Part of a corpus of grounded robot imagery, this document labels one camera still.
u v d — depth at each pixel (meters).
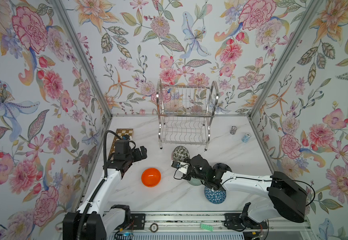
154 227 0.72
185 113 1.27
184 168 0.68
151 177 0.85
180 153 0.86
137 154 0.75
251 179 0.51
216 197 0.80
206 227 0.72
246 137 1.01
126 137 0.75
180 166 0.67
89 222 0.39
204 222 0.75
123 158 0.63
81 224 0.38
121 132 1.07
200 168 0.60
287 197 0.43
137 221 0.73
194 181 0.84
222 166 0.90
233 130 1.07
